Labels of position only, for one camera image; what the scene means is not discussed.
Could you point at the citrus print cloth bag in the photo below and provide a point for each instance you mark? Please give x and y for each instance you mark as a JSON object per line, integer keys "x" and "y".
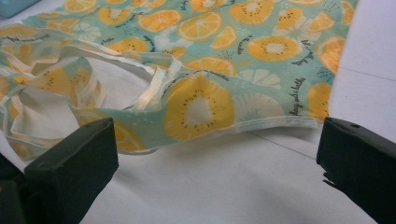
{"x": 199, "y": 31}

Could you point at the white table mat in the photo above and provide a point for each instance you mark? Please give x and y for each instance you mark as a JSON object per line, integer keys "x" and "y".
{"x": 218, "y": 186}

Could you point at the light blue plastic basket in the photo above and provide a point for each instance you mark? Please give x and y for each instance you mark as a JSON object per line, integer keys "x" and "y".
{"x": 12, "y": 6}

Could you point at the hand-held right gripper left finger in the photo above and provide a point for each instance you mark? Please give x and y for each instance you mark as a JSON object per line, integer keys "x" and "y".
{"x": 71, "y": 168}

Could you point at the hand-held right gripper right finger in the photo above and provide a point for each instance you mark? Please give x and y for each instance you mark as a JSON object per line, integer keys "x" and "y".
{"x": 361, "y": 168}

